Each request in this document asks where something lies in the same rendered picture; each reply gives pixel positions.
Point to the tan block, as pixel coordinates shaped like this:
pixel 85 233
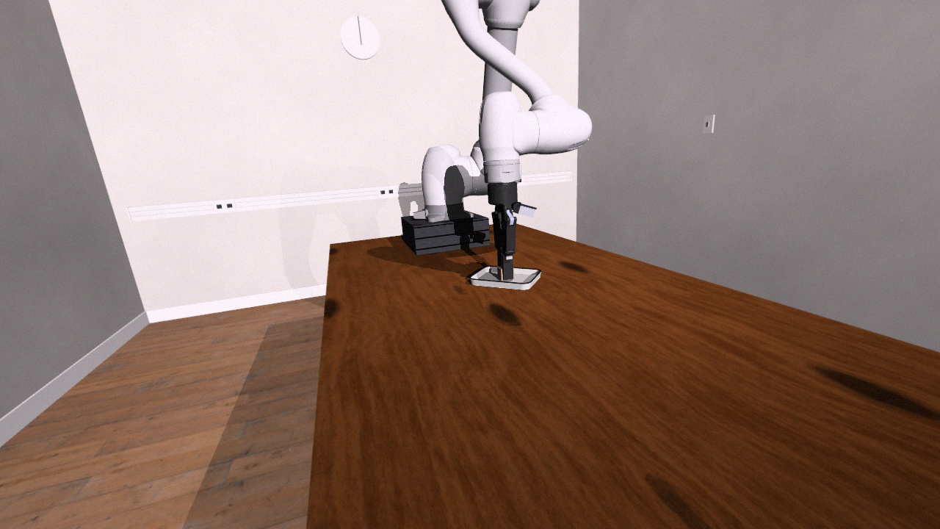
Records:
pixel 500 273

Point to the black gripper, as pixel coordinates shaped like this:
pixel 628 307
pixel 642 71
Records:
pixel 504 223

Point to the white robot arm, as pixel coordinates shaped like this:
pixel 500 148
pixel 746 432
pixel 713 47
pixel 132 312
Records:
pixel 505 131

